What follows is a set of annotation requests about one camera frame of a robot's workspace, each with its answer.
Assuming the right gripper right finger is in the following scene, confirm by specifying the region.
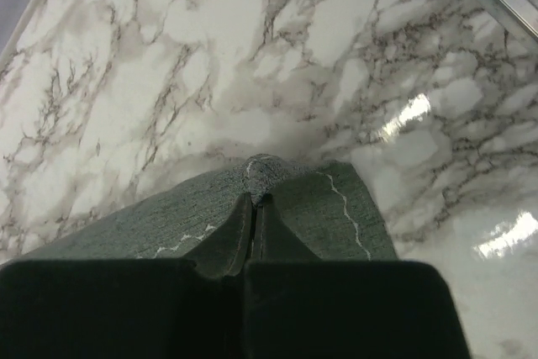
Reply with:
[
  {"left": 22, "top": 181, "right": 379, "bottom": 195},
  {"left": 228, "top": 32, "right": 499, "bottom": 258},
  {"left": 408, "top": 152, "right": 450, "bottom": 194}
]
[{"left": 251, "top": 195, "right": 319, "bottom": 261}]

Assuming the grey cloth napkin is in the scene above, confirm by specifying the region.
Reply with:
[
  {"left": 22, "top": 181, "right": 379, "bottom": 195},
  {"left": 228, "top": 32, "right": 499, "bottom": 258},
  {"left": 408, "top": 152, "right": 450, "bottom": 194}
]
[{"left": 26, "top": 155, "right": 397, "bottom": 261}]

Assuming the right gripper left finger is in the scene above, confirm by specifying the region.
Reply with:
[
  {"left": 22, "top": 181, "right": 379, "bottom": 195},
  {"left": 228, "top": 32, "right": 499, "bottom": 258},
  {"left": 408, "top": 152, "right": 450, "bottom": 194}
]
[{"left": 184, "top": 193, "right": 251, "bottom": 279}]

